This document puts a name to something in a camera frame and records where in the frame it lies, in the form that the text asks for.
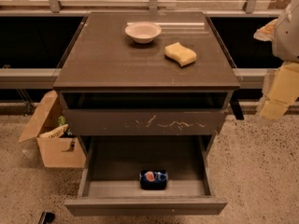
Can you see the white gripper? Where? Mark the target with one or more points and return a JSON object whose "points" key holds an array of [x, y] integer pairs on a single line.
{"points": [[288, 36]]}

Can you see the blue pepsi can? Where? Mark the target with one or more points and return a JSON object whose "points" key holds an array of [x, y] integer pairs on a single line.
{"points": [[153, 180]]}

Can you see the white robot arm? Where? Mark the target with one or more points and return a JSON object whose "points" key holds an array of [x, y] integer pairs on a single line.
{"points": [[285, 42]]}

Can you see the dark grey drawer cabinet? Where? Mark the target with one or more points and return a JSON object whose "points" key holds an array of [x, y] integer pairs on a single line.
{"points": [[107, 69]]}

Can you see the open middle drawer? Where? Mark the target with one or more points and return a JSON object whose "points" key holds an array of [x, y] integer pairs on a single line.
{"points": [[110, 183]]}

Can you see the top drawer scratched front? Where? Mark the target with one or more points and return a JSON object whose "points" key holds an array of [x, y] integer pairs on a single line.
{"points": [[143, 122]]}

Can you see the yellow sponge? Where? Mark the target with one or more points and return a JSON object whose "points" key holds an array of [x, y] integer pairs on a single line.
{"points": [[182, 55]]}

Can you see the white ceramic bowl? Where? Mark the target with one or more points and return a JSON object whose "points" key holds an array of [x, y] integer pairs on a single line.
{"points": [[143, 32]]}

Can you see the brown cardboard box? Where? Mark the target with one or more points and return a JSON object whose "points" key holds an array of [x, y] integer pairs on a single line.
{"points": [[48, 127]]}

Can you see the black object on floor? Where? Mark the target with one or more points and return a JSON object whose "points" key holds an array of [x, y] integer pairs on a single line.
{"points": [[46, 218]]}

